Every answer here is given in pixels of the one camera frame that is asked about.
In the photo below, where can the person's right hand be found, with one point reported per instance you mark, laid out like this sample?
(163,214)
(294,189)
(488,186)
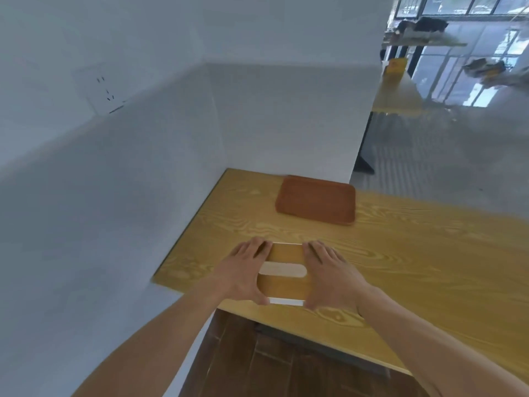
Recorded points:
(337,281)

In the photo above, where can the person's right forearm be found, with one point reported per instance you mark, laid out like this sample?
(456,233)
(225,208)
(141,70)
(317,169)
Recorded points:
(430,347)

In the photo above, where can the yellow and black floor items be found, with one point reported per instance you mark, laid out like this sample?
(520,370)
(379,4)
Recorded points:
(489,70)

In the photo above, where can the yellow container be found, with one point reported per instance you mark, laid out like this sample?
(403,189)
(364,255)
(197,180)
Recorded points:
(395,66)

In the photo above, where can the person's left thumb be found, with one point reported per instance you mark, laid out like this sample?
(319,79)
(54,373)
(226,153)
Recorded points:
(258,296)

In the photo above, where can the wooden lid white tissue box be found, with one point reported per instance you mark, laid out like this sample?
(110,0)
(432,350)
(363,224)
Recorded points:
(285,281)

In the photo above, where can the white wall socket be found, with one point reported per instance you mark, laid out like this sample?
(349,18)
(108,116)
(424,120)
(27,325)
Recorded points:
(101,90)

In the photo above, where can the person's right thumb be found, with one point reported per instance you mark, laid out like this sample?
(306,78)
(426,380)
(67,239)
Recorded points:
(312,302)

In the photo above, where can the brown rectangular tray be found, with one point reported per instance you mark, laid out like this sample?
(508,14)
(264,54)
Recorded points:
(316,200)

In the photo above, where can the light table with black legs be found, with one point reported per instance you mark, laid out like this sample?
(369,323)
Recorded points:
(425,42)

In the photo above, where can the black framed window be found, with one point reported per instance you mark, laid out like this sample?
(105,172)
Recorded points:
(458,4)

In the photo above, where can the dark clutter pile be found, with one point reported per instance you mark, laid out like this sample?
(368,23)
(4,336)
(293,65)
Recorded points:
(421,25)

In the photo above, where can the person's left forearm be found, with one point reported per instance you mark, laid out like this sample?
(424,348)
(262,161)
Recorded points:
(157,347)

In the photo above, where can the person's left hand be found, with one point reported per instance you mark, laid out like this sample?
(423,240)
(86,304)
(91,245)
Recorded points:
(241,272)

